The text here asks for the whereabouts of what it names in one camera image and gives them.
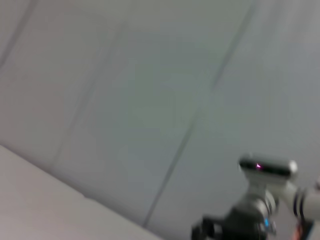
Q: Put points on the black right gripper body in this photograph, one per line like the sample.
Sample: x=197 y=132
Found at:
x=225 y=228

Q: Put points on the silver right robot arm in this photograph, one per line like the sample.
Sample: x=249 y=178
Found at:
x=280 y=200

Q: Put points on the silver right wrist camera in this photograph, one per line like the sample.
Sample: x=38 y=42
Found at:
x=268 y=170

